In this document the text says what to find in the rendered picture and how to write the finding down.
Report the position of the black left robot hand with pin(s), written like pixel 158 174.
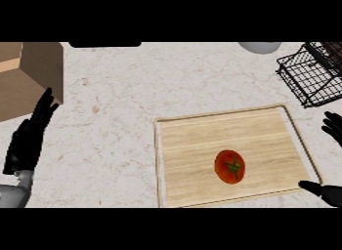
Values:
pixel 28 140

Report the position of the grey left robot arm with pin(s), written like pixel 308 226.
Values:
pixel 9 192

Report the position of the red tomato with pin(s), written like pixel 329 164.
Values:
pixel 229 166

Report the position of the pale wooden tray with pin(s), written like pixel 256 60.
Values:
pixel 235 156

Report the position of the brown wooden cabinet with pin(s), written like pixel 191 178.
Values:
pixel 19 78

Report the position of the black appliance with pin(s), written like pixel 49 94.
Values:
pixel 104 44

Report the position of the grey round container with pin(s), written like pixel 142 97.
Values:
pixel 260 47

